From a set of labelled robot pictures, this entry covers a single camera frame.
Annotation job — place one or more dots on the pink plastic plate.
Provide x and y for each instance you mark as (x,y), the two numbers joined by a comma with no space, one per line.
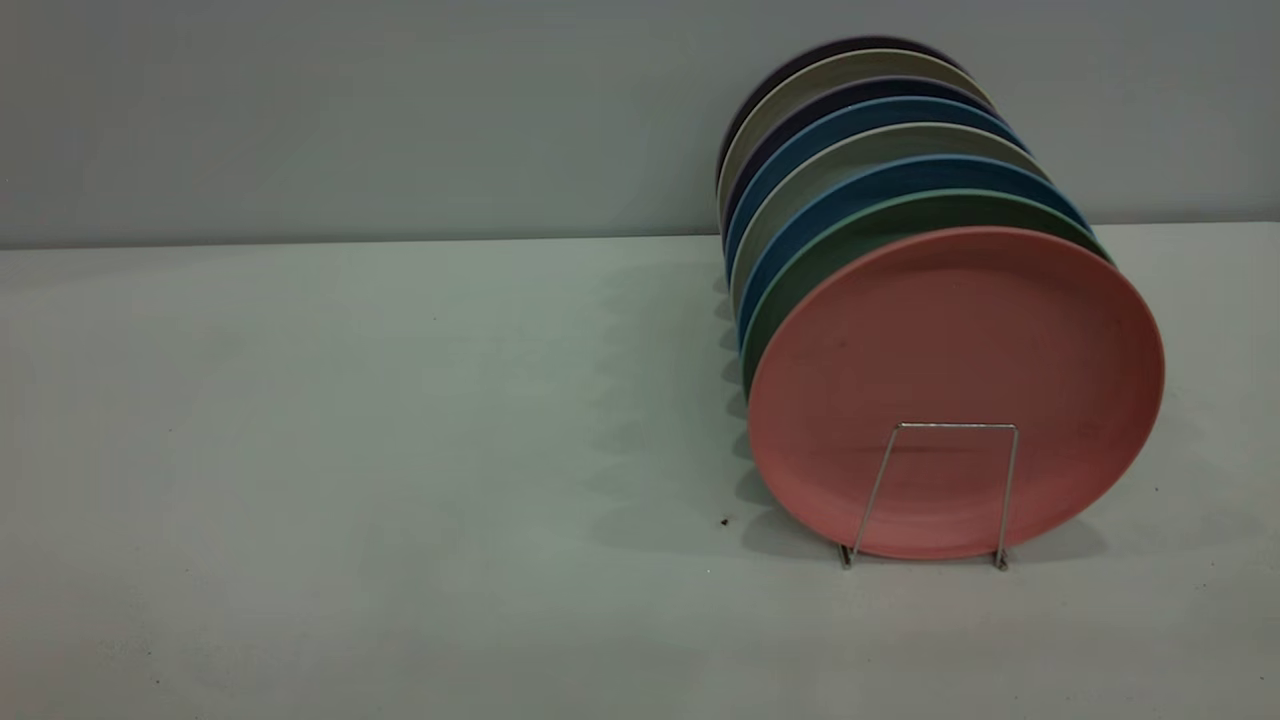
(950,350)

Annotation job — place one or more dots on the green plastic plate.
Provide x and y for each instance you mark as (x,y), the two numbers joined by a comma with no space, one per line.
(870,225)

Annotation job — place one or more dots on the blue plastic plate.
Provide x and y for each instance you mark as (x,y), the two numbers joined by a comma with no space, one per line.
(860,112)
(880,178)

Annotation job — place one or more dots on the beige plastic plate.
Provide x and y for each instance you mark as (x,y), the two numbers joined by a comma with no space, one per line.
(860,66)
(860,145)

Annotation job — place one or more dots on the dark purple plastic plate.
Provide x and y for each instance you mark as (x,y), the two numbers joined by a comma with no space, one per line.
(870,43)

